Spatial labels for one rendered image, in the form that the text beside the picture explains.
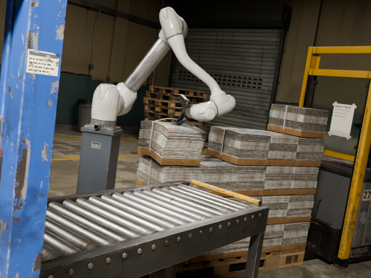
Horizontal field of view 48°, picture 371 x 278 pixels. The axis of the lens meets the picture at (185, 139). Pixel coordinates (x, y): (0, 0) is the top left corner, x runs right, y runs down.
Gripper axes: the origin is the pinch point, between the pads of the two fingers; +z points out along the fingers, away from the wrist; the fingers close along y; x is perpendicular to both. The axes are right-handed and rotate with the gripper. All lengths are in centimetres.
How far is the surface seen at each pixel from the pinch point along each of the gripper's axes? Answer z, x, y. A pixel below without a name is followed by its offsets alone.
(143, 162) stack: 15.5, -10.2, 38.5
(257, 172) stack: -13, 68, 40
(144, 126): 12.7, -13.6, 13.4
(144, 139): 11.9, -13.0, 22.6
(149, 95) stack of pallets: 616, 301, -19
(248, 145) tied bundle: -14, 56, 20
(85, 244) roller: -115, -96, 43
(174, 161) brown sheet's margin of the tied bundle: -16.5, -5.5, 32.1
